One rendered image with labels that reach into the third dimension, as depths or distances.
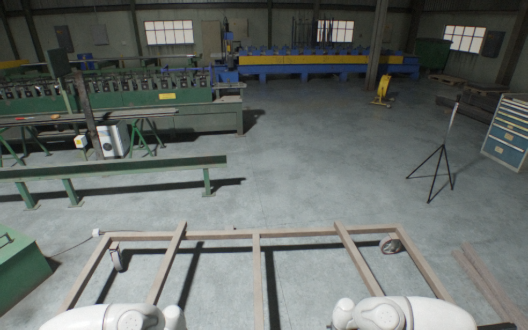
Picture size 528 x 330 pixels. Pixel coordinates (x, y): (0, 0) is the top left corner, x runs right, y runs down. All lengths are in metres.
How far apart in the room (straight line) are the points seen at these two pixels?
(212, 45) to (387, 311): 12.49
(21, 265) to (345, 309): 2.39
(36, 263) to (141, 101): 3.02
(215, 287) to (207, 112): 3.19
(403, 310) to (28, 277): 2.67
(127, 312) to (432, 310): 0.82
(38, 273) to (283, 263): 2.06
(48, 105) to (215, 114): 2.77
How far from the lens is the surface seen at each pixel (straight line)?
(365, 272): 2.11
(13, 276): 2.83
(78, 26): 14.70
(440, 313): 0.94
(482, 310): 2.78
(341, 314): 1.41
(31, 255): 2.84
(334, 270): 2.54
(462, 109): 7.70
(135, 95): 4.98
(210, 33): 12.85
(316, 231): 2.42
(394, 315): 0.86
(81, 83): 3.93
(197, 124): 4.94
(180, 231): 2.38
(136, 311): 0.85
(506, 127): 5.41
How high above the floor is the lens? 1.90
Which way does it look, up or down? 28 degrees down
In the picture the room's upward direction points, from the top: straight up
